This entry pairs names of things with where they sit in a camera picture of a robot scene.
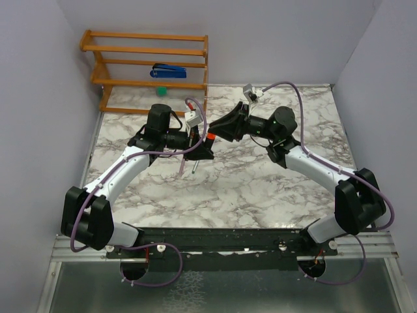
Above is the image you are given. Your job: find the aluminium frame rail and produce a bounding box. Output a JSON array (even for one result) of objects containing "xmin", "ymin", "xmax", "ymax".
[{"xmin": 51, "ymin": 231, "xmax": 399, "ymax": 262}]

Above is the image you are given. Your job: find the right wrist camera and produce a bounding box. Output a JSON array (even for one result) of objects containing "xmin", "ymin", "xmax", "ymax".
[{"xmin": 242, "ymin": 83, "xmax": 263, "ymax": 115}]

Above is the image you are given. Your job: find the blue stapler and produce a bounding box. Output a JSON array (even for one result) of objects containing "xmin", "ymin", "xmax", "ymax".
[{"xmin": 150, "ymin": 63, "xmax": 187, "ymax": 79}]

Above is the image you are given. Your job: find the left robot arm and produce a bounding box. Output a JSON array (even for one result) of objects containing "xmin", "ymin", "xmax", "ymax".
[{"xmin": 61, "ymin": 102, "xmax": 207, "ymax": 258}]

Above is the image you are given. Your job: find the green eraser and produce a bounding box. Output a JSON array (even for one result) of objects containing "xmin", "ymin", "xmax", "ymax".
[{"xmin": 156, "ymin": 87, "xmax": 167, "ymax": 97}]

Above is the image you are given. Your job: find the black orange highlighter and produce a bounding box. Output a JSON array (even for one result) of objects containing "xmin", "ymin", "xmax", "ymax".
[{"xmin": 204, "ymin": 138, "xmax": 214, "ymax": 150}]

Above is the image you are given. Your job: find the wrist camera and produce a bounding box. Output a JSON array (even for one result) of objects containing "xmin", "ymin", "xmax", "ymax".
[
  {"xmin": 184, "ymin": 111, "xmax": 203, "ymax": 131},
  {"xmin": 242, "ymin": 83, "xmax": 263, "ymax": 115}
]

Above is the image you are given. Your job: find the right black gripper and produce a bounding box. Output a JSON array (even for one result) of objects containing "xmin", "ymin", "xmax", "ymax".
[{"xmin": 208, "ymin": 101, "xmax": 278, "ymax": 142}]

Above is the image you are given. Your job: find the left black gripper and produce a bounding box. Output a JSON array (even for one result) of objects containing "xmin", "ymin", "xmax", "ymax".
[{"xmin": 162, "ymin": 124, "xmax": 214, "ymax": 161}]

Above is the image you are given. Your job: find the pink highlighter pen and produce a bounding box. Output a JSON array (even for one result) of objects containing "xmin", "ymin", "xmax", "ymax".
[{"xmin": 179, "ymin": 158, "xmax": 186, "ymax": 177}]

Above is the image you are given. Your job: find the wooden shelf rack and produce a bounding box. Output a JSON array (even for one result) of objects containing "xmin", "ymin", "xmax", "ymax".
[{"xmin": 79, "ymin": 29, "xmax": 209, "ymax": 115}]

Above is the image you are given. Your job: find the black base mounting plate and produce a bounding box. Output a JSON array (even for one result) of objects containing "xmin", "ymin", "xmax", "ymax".
[{"xmin": 106, "ymin": 228, "xmax": 337, "ymax": 271}]

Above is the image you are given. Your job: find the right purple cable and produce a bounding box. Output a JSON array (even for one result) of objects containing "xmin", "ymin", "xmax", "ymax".
[{"xmin": 262, "ymin": 81, "xmax": 396, "ymax": 286}]

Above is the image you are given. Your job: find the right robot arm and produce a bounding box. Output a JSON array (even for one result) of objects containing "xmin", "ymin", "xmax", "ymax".
[{"xmin": 208, "ymin": 102, "xmax": 386, "ymax": 255}]

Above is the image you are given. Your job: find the white green-tipped pen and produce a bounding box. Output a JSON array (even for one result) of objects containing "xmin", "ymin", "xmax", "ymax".
[{"xmin": 192, "ymin": 160, "xmax": 199, "ymax": 174}]

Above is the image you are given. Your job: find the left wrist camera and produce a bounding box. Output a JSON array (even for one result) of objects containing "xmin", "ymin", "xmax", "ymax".
[{"xmin": 184, "ymin": 111, "xmax": 203, "ymax": 131}]

